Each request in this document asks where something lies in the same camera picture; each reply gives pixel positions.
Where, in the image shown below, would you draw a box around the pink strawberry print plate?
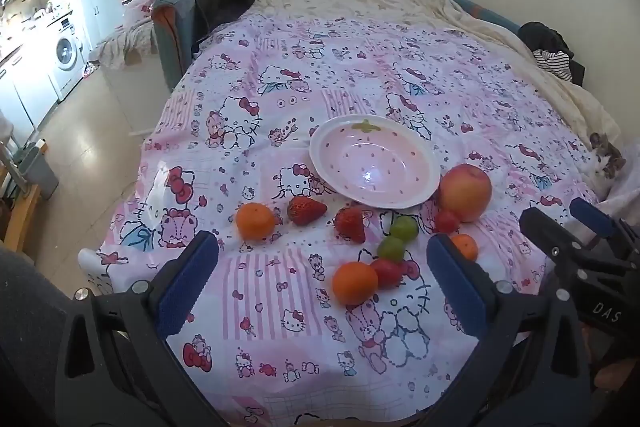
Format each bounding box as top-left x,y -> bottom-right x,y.
308,116 -> 441,209

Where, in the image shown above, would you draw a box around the white kitchen cabinets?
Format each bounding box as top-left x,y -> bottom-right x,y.
0,47 -> 58,142

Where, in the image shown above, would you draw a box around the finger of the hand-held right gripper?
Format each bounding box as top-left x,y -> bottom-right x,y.
570,198 -> 640,248
519,207 -> 583,263

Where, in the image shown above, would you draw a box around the orange mandarin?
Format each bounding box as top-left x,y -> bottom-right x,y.
332,261 -> 379,306
235,202 -> 277,242
450,233 -> 479,263

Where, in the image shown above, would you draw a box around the grey bin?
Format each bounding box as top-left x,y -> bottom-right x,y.
17,142 -> 60,200

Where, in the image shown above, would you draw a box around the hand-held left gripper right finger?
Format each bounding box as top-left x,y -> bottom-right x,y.
426,233 -> 593,427

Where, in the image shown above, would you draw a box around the red apple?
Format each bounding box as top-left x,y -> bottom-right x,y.
438,163 -> 493,223

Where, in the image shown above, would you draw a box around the blue armchair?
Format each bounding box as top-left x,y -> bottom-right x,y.
151,0 -> 201,92

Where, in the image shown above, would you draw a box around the white washing machine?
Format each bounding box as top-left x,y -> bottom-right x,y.
45,12 -> 87,100

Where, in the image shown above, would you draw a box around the pink cartoon printed blanket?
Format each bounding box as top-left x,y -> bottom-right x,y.
80,9 -> 608,427

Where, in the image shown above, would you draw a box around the striped garment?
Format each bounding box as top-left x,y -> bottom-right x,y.
532,49 -> 573,82

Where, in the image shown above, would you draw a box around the black garment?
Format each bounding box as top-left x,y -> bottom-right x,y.
517,22 -> 586,85

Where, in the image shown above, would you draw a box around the beige cloth pile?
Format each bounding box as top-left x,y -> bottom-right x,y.
97,19 -> 156,68

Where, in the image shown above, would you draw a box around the green lime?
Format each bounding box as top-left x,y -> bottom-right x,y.
389,216 -> 419,242

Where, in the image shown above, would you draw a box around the tabby cat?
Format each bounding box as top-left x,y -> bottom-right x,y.
587,132 -> 628,198

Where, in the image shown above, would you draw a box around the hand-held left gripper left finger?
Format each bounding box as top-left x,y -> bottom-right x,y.
52,230 -> 221,427

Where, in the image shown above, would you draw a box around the red strawberry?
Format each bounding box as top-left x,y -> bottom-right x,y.
333,207 -> 367,244
287,195 -> 328,227

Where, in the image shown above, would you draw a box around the wooden rack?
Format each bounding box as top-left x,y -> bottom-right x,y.
0,167 -> 41,253

